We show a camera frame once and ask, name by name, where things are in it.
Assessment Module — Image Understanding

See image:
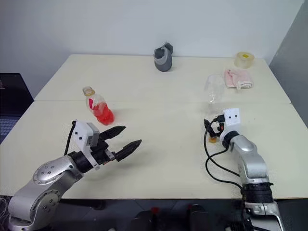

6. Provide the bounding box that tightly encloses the pink folded towel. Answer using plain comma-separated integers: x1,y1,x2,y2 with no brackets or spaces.
223,68,255,90

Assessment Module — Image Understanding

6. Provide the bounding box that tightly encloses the clear wine glass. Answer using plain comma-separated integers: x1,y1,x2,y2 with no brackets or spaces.
203,74,226,118

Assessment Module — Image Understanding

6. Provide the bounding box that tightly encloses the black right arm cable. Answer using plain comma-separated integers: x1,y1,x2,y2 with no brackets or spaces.
204,115,244,191

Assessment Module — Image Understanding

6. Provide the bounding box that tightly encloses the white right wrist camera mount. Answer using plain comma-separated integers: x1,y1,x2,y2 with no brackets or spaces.
219,107,242,141

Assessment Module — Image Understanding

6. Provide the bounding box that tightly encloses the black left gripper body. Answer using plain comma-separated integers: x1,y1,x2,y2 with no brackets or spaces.
90,138,119,166

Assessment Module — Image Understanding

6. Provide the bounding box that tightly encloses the black laptop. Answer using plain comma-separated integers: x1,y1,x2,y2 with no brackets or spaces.
0,73,35,144

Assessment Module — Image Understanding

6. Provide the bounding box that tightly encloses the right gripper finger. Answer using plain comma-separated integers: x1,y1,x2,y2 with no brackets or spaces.
204,118,216,138

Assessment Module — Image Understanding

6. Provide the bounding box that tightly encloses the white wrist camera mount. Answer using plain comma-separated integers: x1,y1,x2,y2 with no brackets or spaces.
73,119,101,171
219,107,242,141

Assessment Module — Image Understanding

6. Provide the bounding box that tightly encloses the dark rounded shape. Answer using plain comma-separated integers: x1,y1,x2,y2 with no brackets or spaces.
131,210,156,231
187,204,210,231

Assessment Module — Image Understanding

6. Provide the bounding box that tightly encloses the white cable bundle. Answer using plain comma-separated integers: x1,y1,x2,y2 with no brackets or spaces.
0,195,11,227

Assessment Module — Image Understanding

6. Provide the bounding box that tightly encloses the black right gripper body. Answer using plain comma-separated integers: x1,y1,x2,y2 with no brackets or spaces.
212,121,225,139

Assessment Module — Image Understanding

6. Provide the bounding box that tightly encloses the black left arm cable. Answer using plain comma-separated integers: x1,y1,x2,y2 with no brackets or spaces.
63,120,78,156

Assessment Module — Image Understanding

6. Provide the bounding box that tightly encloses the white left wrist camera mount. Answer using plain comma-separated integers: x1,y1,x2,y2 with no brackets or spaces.
73,119,101,171

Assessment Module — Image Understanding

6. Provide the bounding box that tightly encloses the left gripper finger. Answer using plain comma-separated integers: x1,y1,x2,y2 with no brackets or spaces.
115,139,143,163
99,125,127,143

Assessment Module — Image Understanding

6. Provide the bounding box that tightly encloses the plastic bottle with red liquid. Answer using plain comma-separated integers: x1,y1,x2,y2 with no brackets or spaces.
82,86,115,126

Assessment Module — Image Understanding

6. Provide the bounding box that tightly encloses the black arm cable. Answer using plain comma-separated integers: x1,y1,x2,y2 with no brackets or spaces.
63,120,78,156
204,115,244,191

